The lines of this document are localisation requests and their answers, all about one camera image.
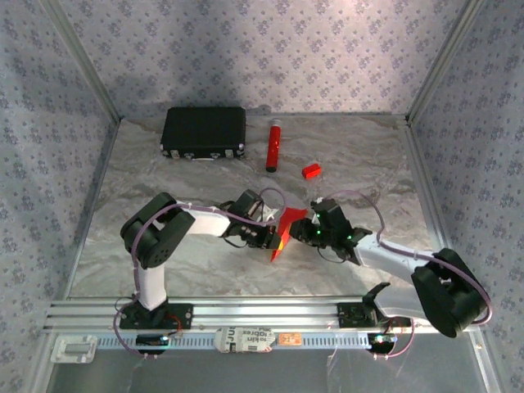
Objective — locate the red cylinder tube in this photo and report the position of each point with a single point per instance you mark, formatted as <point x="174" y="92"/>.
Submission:
<point x="273" y="143"/>

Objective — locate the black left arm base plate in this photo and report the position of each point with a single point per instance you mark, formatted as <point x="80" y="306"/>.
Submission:
<point x="180" y="317"/>

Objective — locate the aluminium frame post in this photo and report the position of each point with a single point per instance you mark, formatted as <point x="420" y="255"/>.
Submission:
<point x="85" y="61"/>
<point x="443" y="61"/>

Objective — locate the printed paper roll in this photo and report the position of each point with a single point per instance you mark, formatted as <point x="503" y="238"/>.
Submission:
<point x="243" y="340"/>

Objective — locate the aluminium side rail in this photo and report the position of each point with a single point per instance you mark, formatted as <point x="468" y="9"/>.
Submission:
<point x="432" y="196"/>
<point x="92" y="204"/>

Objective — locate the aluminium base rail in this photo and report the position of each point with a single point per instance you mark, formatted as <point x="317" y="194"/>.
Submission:
<point x="266" y="313"/>

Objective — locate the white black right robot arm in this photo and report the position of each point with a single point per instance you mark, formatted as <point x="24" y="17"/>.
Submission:
<point x="446" y="294"/>

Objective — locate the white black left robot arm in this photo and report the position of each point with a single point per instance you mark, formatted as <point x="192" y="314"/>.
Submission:
<point x="209" y="223"/>

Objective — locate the orange label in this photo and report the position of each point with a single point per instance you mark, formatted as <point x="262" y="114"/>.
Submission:
<point x="290" y="338"/>

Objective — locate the black hard case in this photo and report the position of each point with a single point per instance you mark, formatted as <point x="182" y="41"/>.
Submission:
<point x="202" y="129"/>

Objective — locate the small red block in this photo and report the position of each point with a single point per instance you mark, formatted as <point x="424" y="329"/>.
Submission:
<point x="311" y="171"/>

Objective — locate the red paper sheet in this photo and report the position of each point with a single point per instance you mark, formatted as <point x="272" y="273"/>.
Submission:
<point x="288" y="223"/>

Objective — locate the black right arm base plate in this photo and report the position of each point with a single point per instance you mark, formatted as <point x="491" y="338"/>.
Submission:
<point x="352" y="315"/>

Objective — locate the white plastic bracket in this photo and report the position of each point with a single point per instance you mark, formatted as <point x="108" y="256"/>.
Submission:
<point x="73" y="349"/>

